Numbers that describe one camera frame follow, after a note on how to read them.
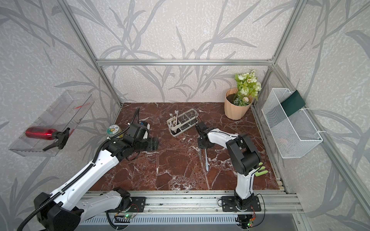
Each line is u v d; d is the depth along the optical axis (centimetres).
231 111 102
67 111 75
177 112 91
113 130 94
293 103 72
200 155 91
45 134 55
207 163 89
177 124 96
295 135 59
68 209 40
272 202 75
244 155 50
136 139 58
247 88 93
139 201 75
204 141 71
